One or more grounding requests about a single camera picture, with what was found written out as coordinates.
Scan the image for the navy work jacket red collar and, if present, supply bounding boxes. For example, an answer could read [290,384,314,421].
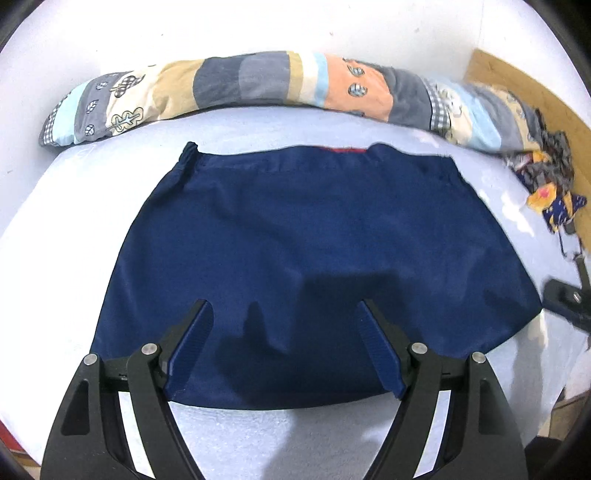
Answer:
[90,142,542,411]

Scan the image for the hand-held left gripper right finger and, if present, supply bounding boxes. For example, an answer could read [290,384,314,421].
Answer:
[356,299,528,480]

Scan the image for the blue yellow star cloth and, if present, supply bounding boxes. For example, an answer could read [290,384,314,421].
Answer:
[526,182,587,234]

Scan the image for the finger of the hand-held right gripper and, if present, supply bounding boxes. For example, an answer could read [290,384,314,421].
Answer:
[541,277,591,332]

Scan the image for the light blue cloud bedsheet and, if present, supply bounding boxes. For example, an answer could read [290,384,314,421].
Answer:
[0,106,591,480]

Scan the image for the eyeglasses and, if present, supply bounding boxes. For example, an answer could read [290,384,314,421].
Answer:
[556,226,585,264]

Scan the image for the wooden headboard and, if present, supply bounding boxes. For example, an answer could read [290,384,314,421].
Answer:
[464,48,591,250]

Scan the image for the rolled patchwork quilt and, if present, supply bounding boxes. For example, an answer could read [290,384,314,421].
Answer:
[39,52,546,153]

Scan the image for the dark patterned cloth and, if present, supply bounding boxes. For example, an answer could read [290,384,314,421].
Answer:
[503,106,575,192]

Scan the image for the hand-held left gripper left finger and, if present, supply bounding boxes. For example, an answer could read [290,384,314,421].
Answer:
[41,299,215,480]

